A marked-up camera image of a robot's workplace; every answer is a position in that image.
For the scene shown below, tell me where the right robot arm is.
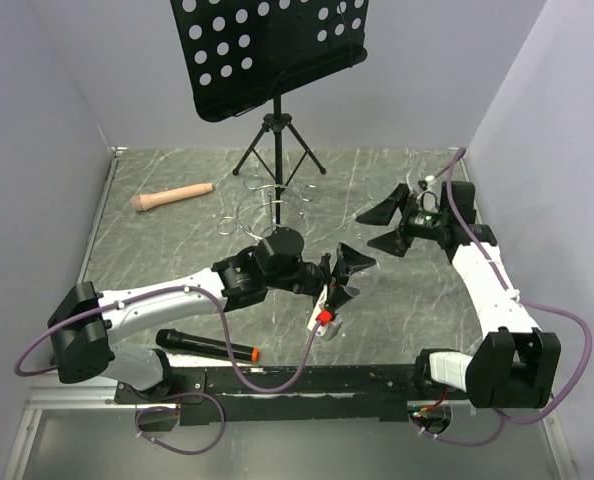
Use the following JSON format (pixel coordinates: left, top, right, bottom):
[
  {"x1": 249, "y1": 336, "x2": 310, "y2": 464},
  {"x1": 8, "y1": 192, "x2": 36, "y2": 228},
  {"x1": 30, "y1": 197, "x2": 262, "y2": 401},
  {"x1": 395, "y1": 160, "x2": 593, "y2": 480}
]
[{"x1": 356, "y1": 181, "x2": 561, "y2": 409}]

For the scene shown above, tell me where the chrome wine glass rack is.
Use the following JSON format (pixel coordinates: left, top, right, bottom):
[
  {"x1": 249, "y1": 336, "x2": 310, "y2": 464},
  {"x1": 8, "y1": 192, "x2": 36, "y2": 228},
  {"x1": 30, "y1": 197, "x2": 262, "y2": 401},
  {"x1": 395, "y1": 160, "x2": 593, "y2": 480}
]
[{"x1": 217, "y1": 174, "x2": 319, "y2": 241}]

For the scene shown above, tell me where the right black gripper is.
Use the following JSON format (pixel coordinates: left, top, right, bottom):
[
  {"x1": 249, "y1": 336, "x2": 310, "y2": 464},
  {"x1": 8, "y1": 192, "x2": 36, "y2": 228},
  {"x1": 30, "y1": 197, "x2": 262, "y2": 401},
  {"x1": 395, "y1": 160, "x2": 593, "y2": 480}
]
[{"x1": 356, "y1": 183, "x2": 448, "y2": 258}]

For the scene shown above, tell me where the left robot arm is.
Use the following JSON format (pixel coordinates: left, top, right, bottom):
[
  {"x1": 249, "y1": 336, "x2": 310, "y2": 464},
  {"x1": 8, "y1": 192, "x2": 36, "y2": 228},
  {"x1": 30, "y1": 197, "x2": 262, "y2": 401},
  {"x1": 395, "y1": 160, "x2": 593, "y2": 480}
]
[{"x1": 48, "y1": 227, "x2": 377, "y2": 402}]

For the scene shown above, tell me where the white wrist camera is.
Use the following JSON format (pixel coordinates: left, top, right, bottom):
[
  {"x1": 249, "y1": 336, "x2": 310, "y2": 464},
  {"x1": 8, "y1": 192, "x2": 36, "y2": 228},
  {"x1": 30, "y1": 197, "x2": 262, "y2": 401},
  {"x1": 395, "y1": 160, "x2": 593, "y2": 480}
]
[
  {"x1": 306, "y1": 286, "x2": 342, "y2": 341},
  {"x1": 413, "y1": 175, "x2": 439, "y2": 211}
]

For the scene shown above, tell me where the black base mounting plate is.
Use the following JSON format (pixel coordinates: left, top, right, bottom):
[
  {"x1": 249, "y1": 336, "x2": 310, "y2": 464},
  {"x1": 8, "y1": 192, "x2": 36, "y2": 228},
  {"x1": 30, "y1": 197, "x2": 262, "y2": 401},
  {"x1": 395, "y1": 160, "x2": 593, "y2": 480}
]
[{"x1": 112, "y1": 349, "x2": 473, "y2": 427}]

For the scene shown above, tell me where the black perforated music stand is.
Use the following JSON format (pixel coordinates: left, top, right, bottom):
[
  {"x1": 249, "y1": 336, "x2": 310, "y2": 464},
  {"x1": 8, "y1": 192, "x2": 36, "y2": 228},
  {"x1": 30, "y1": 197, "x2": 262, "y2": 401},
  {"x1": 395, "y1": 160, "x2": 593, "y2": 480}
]
[{"x1": 169, "y1": 0, "x2": 370, "y2": 215}]

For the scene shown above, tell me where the beige microphone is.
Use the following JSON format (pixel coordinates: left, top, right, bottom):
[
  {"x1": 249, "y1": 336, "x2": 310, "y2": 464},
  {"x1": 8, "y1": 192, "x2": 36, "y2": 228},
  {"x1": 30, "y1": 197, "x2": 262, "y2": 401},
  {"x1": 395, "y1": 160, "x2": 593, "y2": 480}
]
[{"x1": 130, "y1": 183, "x2": 214, "y2": 212}]

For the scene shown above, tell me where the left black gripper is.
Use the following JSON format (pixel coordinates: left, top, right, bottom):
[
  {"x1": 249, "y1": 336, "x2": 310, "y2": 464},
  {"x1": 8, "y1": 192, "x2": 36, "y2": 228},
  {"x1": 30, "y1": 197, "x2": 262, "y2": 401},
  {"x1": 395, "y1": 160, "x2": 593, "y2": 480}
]
[{"x1": 266, "y1": 244, "x2": 374, "y2": 310}]

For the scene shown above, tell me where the aluminium frame rail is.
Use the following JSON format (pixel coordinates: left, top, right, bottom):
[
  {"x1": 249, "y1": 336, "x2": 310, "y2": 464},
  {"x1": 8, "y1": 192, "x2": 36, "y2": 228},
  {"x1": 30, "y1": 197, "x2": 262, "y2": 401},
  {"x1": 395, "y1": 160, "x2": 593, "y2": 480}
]
[{"x1": 3, "y1": 147, "x2": 127, "y2": 479}]

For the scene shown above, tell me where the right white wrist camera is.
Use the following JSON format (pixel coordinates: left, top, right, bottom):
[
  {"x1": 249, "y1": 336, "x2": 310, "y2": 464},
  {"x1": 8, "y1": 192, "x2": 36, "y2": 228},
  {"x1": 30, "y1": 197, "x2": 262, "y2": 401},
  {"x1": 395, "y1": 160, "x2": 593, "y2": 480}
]
[{"x1": 413, "y1": 175, "x2": 439, "y2": 211}]

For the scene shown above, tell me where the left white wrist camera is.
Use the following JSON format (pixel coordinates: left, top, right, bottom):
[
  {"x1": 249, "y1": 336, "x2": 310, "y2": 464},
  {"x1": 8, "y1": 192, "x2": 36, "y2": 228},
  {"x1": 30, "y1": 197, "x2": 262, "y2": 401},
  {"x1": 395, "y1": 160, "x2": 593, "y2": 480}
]
[{"x1": 306, "y1": 286, "x2": 342, "y2": 341}]

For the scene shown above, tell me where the black microphone orange end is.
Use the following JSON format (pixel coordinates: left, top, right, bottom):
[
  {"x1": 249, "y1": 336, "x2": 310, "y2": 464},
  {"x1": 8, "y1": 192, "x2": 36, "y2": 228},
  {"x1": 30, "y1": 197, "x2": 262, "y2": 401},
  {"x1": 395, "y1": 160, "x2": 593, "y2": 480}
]
[{"x1": 155, "y1": 329, "x2": 260, "y2": 363}]

